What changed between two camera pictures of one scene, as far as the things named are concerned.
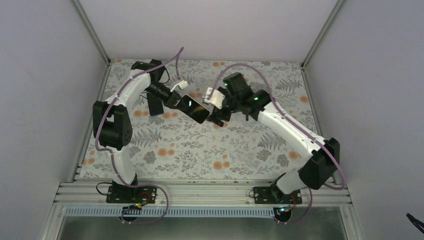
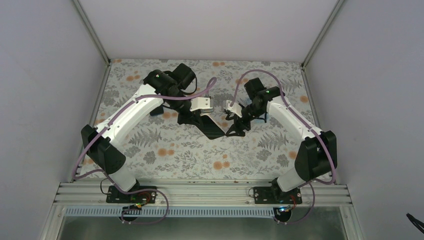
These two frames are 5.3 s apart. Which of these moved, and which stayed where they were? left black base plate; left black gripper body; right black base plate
Moved: left black gripper body
Stayed: right black base plate; left black base plate
